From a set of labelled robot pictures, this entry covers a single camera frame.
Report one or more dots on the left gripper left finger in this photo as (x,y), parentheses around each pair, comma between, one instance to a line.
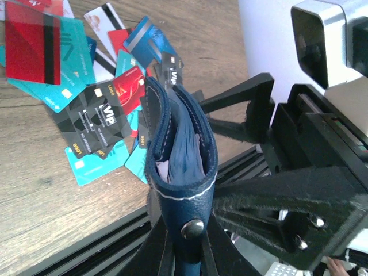
(154,257)

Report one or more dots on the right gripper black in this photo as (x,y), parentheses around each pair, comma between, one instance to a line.
(316,135)

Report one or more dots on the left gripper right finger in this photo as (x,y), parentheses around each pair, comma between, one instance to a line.
(220,257)

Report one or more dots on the blue leather card holder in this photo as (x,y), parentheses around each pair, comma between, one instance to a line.
(181,167)

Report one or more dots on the teal card bottom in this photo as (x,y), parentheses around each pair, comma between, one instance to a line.
(92,167)

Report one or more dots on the black VIP card centre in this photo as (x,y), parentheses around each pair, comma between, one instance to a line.
(94,121)

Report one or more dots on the red gold card lower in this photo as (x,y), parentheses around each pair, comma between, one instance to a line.
(130,88)

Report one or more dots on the blue card right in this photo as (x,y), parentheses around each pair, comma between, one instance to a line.
(147,42)

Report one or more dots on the teal card under red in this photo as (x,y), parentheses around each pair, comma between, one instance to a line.
(76,68)

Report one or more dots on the white card black stripe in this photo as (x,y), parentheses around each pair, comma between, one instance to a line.
(102,20)

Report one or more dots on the red card back stripe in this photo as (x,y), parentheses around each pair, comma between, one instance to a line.
(32,44)

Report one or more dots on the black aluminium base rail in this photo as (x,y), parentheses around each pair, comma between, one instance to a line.
(109,249)

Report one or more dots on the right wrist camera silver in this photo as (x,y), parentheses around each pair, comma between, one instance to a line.
(331,40)

